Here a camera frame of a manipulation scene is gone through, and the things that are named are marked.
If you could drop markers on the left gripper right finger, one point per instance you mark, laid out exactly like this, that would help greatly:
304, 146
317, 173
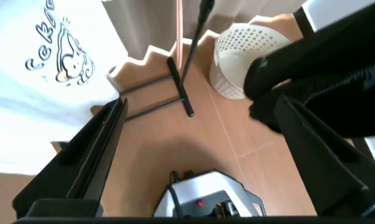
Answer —
330, 177

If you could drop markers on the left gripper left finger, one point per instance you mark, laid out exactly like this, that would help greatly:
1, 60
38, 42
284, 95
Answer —
81, 174

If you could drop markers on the white printed shirt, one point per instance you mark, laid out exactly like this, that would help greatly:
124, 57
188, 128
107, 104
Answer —
35, 109

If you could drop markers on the black garment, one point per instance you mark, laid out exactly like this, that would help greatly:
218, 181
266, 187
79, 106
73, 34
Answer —
330, 93

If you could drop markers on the pink clothes hanger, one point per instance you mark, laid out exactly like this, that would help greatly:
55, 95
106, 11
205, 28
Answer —
179, 31

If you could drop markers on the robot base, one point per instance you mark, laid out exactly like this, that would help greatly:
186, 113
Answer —
206, 189

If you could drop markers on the black clothes rack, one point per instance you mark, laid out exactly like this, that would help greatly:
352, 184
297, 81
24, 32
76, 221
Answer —
179, 87

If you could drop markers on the white laundry basket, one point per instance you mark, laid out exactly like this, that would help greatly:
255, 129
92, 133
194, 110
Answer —
234, 62

